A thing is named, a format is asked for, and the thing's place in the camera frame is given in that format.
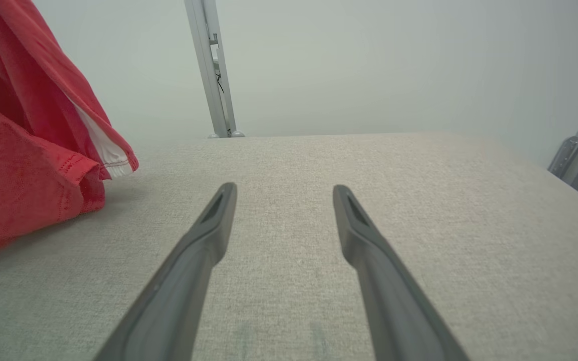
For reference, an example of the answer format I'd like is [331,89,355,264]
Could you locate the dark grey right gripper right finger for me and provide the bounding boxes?
[333,184,471,361]

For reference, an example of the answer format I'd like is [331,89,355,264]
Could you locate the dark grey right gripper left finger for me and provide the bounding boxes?
[93,182,238,361]

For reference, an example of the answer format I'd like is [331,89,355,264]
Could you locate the red shorts with white panels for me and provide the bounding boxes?
[0,0,139,266]

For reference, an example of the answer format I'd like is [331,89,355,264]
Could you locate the grey metal frame post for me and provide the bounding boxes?
[184,0,245,139]

